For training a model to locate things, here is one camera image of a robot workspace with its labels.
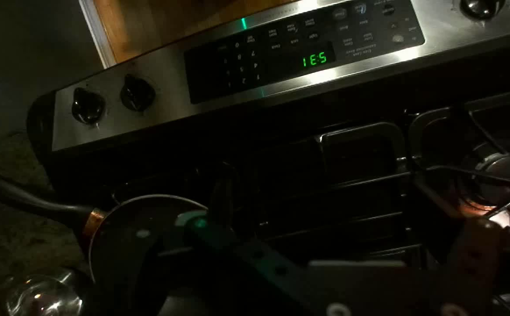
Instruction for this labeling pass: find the shiny glass lid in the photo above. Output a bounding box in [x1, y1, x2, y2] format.
[2, 266, 94, 316]

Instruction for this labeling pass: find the dark cabinet panel metal trim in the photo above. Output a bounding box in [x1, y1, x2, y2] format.
[0, 0, 120, 145]

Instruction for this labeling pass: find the black stove knob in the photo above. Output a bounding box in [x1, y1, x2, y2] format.
[71, 85, 108, 126]
[460, 0, 507, 20]
[118, 73, 158, 113]

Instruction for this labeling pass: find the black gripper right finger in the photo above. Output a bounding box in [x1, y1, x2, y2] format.
[435, 215, 510, 316]

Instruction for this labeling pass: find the stainless steel gas stove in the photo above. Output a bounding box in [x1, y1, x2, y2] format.
[25, 0, 510, 316]

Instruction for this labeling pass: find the grey burner cap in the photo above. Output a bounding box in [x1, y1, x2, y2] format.
[462, 141, 510, 212]

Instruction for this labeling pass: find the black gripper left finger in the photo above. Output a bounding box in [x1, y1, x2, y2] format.
[148, 208, 427, 316]

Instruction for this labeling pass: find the black frying pan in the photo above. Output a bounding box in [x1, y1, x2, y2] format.
[0, 164, 213, 316]

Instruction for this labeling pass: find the black stove control panel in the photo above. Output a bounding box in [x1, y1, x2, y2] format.
[183, 0, 428, 105]

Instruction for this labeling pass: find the black cast iron grate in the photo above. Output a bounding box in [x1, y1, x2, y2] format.
[208, 119, 414, 264]
[407, 85, 510, 234]

